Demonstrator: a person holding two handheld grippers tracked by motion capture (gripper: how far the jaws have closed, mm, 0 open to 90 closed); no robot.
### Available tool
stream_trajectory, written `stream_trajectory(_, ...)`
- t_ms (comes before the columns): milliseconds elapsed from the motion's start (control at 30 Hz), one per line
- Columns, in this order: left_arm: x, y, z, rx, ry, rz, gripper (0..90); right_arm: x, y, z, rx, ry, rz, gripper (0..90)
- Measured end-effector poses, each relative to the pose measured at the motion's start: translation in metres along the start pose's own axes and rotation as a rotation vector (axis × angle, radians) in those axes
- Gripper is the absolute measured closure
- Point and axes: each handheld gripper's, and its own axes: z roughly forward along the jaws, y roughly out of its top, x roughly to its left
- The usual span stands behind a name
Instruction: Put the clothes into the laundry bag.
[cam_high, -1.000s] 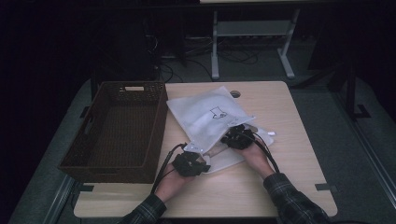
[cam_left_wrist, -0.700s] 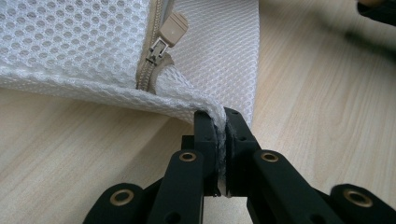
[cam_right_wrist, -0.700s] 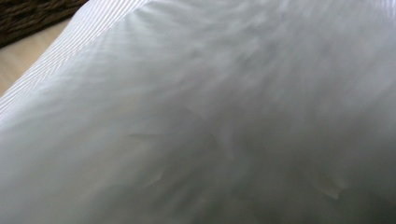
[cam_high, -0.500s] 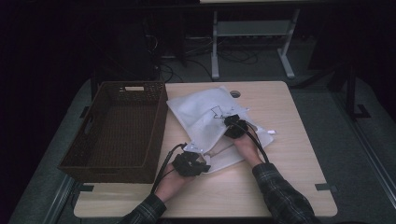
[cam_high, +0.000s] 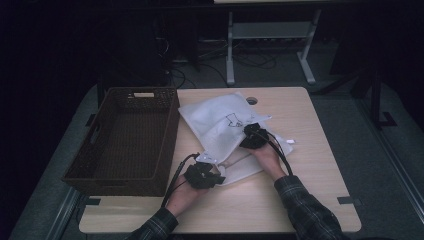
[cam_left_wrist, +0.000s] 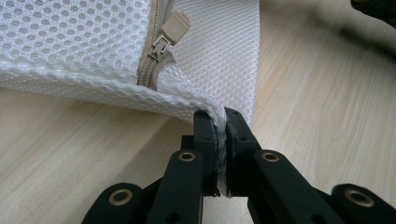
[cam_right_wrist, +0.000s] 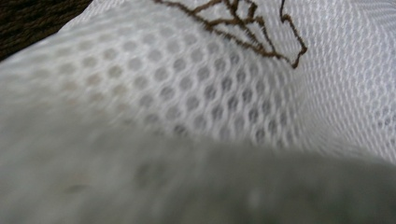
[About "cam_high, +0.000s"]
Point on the grey tape strip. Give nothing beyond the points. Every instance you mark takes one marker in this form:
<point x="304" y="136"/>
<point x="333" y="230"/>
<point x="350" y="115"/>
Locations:
<point x="348" y="200"/>

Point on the brown woven basket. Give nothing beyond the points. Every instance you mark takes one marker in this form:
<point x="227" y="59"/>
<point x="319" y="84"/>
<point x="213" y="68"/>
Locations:
<point x="83" y="185"/>

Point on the metal floor rail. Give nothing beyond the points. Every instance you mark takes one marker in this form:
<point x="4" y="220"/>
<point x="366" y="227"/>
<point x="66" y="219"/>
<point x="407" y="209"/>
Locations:
<point x="63" y="213"/>
<point x="393" y="156"/>

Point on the person's left hand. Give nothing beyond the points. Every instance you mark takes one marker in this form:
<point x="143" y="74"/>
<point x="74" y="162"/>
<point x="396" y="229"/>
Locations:
<point x="185" y="196"/>

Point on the white metal desk frame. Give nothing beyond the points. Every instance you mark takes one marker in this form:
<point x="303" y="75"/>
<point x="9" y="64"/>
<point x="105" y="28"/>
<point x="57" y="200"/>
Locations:
<point x="230" y="50"/>

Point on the white mesh laundry bag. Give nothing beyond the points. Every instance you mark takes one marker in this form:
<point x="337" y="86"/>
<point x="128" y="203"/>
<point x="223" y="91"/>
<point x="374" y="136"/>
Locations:
<point x="213" y="123"/>

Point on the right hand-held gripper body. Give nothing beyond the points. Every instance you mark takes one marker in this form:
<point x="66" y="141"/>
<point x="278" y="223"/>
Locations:
<point x="255" y="138"/>

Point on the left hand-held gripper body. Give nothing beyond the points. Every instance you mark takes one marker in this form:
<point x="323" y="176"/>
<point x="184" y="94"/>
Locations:
<point x="200" y="176"/>

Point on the person's right hand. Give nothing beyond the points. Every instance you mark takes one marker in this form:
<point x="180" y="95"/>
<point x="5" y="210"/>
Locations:
<point x="268" y="160"/>

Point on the black metal stand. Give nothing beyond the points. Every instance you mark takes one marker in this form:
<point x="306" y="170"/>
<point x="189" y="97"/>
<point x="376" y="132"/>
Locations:
<point x="376" y="100"/>

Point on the black tape strip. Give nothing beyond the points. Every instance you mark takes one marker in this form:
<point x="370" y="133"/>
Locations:
<point x="92" y="201"/>

